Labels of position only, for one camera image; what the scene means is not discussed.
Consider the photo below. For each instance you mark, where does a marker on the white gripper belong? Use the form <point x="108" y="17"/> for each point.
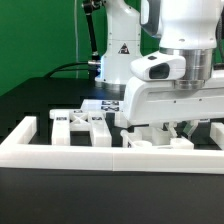
<point x="159" y="102"/>

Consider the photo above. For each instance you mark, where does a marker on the white chair seat part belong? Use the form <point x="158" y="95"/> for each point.
<point x="152" y="137"/>

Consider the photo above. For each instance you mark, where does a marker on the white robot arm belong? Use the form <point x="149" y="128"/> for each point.
<point x="178" y="82"/>

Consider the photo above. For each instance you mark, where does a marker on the white chair back part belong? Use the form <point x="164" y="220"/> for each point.
<point x="66" y="121"/>

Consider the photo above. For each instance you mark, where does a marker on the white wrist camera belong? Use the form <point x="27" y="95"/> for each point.
<point x="158" y="66"/>

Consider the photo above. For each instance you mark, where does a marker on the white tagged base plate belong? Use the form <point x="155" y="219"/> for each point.
<point x="102" y="106"/>

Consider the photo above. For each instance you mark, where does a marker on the white U-shaped fence frame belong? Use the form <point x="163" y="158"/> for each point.
<point x="16" y="151"/>

